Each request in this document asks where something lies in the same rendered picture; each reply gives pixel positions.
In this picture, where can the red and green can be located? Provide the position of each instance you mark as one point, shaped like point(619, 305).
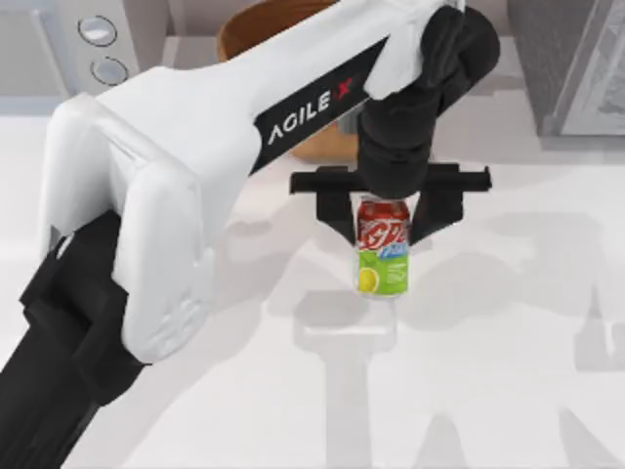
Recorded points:
point(383, 254)

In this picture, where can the grey cabinet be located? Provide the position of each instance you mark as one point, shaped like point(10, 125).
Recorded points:
point(542, 58)

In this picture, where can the brown wooden basket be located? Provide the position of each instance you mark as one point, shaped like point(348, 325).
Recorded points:
point(235, 39)

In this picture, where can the grey microwave knob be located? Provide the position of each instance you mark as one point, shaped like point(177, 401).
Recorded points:
point(97, 30)
point(109, 70)

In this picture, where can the pale microwave oven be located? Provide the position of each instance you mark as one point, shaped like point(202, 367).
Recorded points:
point(29, 49)

